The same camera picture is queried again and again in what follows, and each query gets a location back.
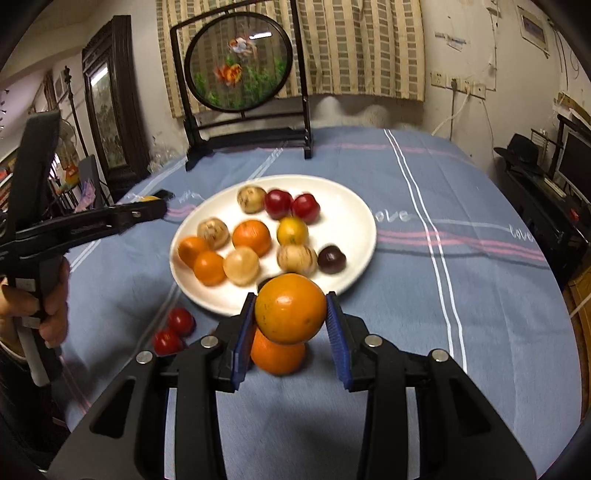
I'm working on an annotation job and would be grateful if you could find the white fluffy cushion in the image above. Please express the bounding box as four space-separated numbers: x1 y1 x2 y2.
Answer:
316 95 393 129

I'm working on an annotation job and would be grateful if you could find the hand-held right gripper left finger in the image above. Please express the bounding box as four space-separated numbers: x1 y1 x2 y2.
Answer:
46 292 258 480

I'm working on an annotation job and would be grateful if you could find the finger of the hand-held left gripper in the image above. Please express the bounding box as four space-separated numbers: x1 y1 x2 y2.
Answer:
48 198 168 256

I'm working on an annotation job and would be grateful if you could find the striped beige curtain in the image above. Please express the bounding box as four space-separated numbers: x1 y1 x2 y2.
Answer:
156 0 426 118

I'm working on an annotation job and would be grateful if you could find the white round plate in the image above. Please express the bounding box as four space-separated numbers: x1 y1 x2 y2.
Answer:
169 174 378 317

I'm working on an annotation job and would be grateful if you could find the yellow-orange tangerine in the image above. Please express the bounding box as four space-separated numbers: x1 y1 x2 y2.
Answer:
277 217 309 247

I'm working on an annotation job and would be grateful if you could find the large brown pear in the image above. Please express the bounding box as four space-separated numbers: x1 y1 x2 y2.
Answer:
277 244 318 276

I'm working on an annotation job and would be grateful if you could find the pale tan round fruit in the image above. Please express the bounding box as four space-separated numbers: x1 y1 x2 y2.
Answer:
223 246 260 286

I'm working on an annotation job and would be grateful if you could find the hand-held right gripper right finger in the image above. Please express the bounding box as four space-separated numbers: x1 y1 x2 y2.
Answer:
323 291 537 480

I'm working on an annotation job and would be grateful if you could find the large orange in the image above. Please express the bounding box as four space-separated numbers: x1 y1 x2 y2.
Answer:
254 273 328 345

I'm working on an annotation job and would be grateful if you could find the dark framed painting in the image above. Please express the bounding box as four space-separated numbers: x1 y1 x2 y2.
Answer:
82 15 151 183

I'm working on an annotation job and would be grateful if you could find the dark coat stand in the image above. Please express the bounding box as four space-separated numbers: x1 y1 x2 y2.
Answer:
62 66 90 158

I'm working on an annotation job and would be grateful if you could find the blue striped tablecloth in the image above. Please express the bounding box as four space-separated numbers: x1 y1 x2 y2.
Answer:
51 126 583 480

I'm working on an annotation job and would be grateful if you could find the dark purple round fruit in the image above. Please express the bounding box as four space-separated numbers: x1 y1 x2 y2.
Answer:
318 246 347 275

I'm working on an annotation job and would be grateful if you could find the dark chair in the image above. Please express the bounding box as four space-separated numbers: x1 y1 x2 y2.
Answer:
76 154 105 208

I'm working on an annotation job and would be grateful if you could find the black monitor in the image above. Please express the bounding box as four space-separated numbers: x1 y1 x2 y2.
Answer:
554 131 591 204

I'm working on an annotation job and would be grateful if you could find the wall socket strip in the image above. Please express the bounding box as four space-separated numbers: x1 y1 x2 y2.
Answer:
430 71 487 99

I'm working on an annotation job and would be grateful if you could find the red round fruit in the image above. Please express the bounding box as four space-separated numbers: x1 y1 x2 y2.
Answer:
167 308 195 336
264 189 293 220
152 329 184 356
291 194 321 223

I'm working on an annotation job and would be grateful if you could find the wall electrical panel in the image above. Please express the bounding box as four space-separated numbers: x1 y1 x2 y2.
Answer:
517 6 550 58

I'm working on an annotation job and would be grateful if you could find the round goldfish screen on stand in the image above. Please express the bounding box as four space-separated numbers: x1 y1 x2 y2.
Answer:
170 0 315 172

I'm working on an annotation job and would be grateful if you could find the black hat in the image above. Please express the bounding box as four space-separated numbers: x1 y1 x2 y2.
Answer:
493 134 546 174

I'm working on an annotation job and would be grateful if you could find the person's left hand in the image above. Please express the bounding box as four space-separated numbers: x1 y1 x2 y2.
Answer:
0 258 71 350

